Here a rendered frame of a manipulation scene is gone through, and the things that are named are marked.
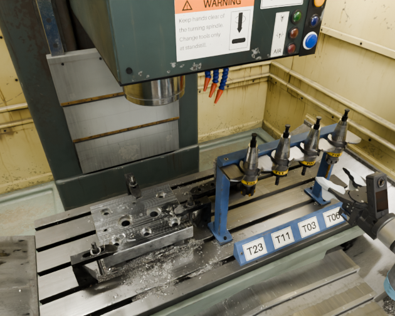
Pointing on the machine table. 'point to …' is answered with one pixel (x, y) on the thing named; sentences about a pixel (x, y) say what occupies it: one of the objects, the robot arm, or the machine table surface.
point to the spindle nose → (155, 91)
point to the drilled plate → (170, 235)
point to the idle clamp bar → (209, 189)
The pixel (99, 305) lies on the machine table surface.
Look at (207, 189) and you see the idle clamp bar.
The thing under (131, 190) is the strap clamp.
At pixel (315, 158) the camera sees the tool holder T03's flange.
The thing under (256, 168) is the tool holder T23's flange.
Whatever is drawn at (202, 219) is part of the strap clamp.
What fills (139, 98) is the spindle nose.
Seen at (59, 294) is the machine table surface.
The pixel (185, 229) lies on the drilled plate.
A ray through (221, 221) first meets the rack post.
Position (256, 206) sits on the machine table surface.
